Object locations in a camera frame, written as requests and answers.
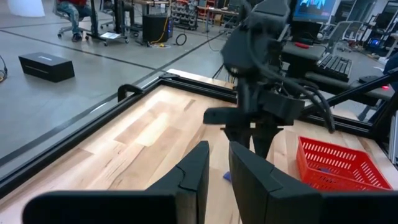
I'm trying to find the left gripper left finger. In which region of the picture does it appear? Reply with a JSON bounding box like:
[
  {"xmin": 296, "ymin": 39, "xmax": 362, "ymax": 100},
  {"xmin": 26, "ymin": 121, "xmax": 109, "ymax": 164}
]
[{"xmin": 145, "ymin": 140, "xmax": 211, "ymax": 224}]

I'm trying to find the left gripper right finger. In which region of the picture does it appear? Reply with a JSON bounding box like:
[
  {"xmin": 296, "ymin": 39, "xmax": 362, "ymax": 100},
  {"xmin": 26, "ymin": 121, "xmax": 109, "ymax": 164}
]
[{"xmin": 228, "ymin": 141, "xmax": 323, "ymax": 224}]

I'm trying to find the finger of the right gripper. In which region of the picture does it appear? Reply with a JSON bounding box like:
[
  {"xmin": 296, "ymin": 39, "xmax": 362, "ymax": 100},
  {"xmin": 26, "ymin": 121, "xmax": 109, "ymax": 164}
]
[
  {"xmin": 251, "ymin": 124, "xmax": 284, "ymax": 160},
  {"xmin": 223, "ymin": 126, "xmax": 252, "ymax": 150}
]

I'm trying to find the dark computer cart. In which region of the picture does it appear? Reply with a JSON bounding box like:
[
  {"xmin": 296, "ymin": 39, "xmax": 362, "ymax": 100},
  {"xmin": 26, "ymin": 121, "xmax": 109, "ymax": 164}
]
[{"xmin": 281, "ymin": 39, "xmax": 398, "ymax": 110}]

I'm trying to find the black keyboard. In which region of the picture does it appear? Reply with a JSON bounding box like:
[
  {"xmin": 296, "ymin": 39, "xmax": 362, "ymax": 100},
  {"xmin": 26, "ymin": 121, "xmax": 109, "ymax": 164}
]
[{"xmin": 315, "ymin": 52, "xmax": 354, "ymax": 83}]

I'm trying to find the red perforated plastic basket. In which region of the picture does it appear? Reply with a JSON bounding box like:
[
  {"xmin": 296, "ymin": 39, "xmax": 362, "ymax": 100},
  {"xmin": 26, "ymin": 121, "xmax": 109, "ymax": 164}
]
[{"xmin": 295, "ymin": 135, "xmax": 394, "ymax": 192}]

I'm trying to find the computer monitor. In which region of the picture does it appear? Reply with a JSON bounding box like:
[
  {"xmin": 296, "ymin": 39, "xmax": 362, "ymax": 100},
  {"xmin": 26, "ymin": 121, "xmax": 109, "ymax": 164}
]
[{"xmin": 292, "ymin": 0, "xmax": 339, "ymax": 24}]

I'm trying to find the parts bin shelf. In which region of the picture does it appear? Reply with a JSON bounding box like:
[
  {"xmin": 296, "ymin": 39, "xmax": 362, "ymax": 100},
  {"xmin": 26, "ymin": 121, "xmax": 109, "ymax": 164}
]
[{"xmin": 170, "ymin": 0, "xmax": 200, "ymax": 31}]

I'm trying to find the black computer tower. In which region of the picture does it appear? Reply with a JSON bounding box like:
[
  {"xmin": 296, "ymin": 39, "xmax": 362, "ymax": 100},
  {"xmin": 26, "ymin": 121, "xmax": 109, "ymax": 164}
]
[{"xmin": 142, "ymin": 13, "xmax": 172, "ymax": 45}]

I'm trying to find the black rectangular box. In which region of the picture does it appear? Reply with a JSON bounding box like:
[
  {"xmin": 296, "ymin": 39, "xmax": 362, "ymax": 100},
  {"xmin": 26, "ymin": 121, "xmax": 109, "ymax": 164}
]
[{"xmin": 17, "ymin": 52, "xmax": 76, "ymax": 83}]

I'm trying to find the person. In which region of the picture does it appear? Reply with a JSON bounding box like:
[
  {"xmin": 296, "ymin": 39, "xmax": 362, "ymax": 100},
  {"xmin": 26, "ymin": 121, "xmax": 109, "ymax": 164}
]
[{"xmin": 57, "ymin": 0, "xmax": 91, "ymax": 43}]

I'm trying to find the white cylindrical object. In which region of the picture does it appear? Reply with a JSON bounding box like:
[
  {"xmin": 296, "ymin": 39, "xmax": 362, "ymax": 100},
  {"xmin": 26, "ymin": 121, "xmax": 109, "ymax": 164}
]
[{"xmin": 6, "ymin": 0, "xmax": 47, "ymax": 18}]

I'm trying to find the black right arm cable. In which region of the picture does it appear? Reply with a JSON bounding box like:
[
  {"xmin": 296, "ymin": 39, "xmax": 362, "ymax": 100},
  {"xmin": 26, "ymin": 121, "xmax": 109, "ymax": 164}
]
[{"xmin": 248, "ymin": 46, "xmax": 337, "ymax": 135}]

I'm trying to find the black frame hook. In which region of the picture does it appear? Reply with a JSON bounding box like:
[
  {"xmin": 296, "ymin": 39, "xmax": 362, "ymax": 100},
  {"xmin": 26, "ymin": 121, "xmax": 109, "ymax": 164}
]
[{"xmin": 117, "ymin": 83, "xmax": 145, "ymax": 103}]

